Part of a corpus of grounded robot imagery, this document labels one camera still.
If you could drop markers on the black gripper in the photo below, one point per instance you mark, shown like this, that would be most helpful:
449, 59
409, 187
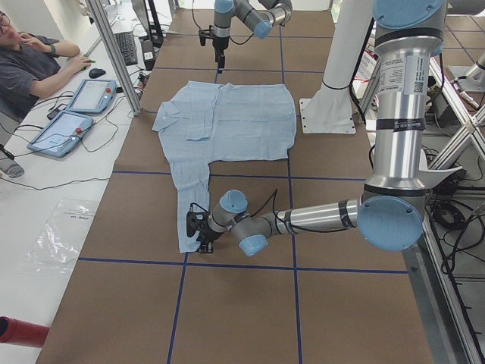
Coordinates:
220, 42
204, 236

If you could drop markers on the light blue button-up shirt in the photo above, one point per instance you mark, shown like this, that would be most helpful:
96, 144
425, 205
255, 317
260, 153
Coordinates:
209, 122

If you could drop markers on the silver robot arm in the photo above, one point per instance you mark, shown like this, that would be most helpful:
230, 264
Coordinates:
390, 211
259, 22

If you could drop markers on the black keyboard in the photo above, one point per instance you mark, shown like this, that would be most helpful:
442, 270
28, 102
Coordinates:
127, 46

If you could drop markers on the black computer mouse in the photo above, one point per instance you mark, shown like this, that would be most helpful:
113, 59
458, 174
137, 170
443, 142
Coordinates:
95, 73

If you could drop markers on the upper blue teach pendant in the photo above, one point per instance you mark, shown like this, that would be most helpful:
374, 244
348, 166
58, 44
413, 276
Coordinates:
92, 96

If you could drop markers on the blue teach pendant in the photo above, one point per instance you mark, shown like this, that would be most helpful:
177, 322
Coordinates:
61, 134
92, 96

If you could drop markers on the clear plastic bag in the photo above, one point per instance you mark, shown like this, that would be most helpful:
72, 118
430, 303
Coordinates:
57, 248

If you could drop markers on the lower blue teach pendant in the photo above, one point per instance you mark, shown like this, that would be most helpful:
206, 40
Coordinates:
61, 134

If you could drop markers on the seated person in grey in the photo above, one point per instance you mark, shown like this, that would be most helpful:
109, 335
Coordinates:
34, 67

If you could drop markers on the red fire extinguisher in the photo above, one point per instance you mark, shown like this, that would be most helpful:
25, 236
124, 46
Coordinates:
21, 333

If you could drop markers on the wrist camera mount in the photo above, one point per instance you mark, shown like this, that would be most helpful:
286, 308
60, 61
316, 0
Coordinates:
205, 35

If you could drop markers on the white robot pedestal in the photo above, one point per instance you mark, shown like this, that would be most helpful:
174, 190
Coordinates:
330, 109

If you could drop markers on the grey aluminium frame post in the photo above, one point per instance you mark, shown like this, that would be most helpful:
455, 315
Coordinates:
101, 21

